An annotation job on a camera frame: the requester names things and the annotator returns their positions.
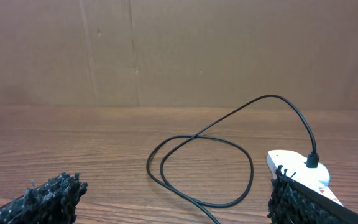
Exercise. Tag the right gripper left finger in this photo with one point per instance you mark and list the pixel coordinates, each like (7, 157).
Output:
(54, 202)

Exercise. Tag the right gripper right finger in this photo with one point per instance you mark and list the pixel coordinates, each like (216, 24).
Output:
(294, 203)

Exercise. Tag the white charger adapter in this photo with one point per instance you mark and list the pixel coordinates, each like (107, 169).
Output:
(298, 171)

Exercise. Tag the white power strip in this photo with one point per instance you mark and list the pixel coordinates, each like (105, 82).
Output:
(276, 158)

